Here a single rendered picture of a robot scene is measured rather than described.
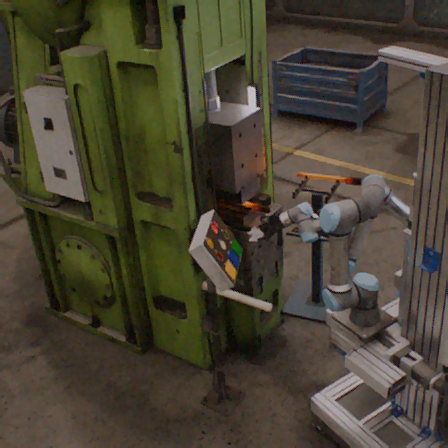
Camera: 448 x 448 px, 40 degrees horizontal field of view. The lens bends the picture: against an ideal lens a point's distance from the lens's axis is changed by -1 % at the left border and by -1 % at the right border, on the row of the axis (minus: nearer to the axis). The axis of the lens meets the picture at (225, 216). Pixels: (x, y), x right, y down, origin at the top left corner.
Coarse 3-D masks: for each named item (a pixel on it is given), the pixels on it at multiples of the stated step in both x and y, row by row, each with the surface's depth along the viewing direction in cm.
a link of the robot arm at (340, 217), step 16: (336, 208) 259; (352, 208) 260; (336, 224) 258; (352, 224) 263; (336, 240) 265; (336, 256) 269; (336, 272) 273; (336, 288) 275; (352, 288) 278; (336, 304) 276; (352, 304) 280
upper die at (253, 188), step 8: (248, 184) 349; (256, 184) 357; (216, 192) 355; (224, 192) 352; (240, 192) 345; (248, 192) 351; (256, 192) 359; (224, 200) 354; (232, 200) 351; (240, 200) 348; (248, 200) 353
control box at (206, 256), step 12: (204, 216) 319; (216, 216) 318; (204, 228) 305; (216, 228) 312; (204, 240) 295; (216, 240) 306; (228, 240) 318; (192, 252) 294; (204, 252) 293; (216, 252) 300; (228, 252) 312; (204, 264) 296; (216, 264) 295; (216, 276) 299; (228, 276) 300; (228, 288) 301
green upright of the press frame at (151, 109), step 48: (144, 0) 297; (192, 0) 293; (144, 48) 298; (192, 48) 301; (144, 96) 318; (192, 96) 310; (144, 144) 334; (144, 192) 351; (192, 192) 329; (144, 240) 365; (192, 240) 340; (144, 288) 384; (192, 288) 357; (192, 336) 379
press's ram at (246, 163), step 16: (224, 112) 339; (240, 112) 337; (256, 112) 339; (224, 128) 324; (240, 128) 328; (256, 128) 342; (224, 144) 329; (240, 144) 332; (256, 144) 346; (224, 160) 334; (240, 160) 336; (256, 160) 351; (224, 176) 339; (240, 176) 340; (256, 176) 355
